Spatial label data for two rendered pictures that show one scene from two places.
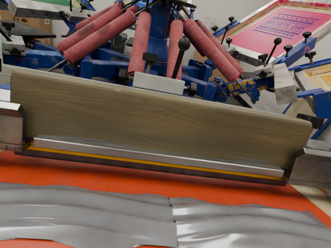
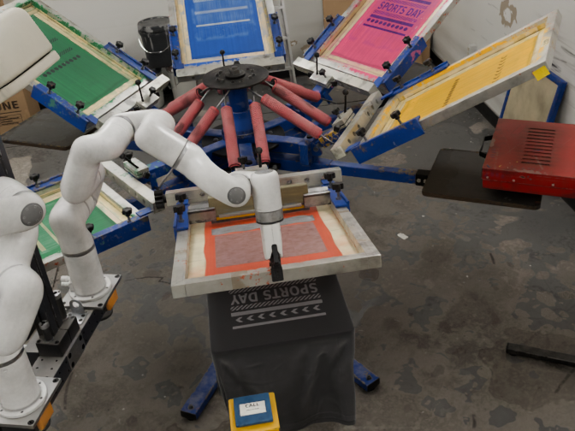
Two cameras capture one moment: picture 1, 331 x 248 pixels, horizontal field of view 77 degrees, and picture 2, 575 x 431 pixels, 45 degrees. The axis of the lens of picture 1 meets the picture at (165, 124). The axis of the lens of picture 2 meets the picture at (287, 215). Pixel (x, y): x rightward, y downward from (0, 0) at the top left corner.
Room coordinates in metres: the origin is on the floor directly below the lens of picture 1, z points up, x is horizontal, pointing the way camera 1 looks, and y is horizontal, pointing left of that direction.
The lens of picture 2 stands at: (-1.87, -0.30, 2.40)
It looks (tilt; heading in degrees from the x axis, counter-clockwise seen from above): 32 degrees down; 5
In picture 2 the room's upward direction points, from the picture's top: 5 degrees counter-clockwise
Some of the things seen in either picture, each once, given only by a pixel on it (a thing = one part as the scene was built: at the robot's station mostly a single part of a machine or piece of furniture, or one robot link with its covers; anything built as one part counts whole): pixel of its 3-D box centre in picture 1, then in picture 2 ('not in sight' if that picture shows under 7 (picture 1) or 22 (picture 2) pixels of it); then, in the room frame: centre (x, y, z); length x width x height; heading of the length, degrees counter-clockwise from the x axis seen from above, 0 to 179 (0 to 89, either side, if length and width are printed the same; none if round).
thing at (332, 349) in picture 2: not in sight; (288, 388); (-0.29, -0.11, 0.74); 0.45 x 0.03 x 0.43; 100
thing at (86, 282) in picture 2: not in sight; (80, 268); (-0.25, 0.48, 1.21); 0.16 x 0.13 x 0.15; 83
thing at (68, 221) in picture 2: not in sight; (73, 223); (-0.24, 0.47, 1.37); 0.13 x 0.10 x 0.16; 175
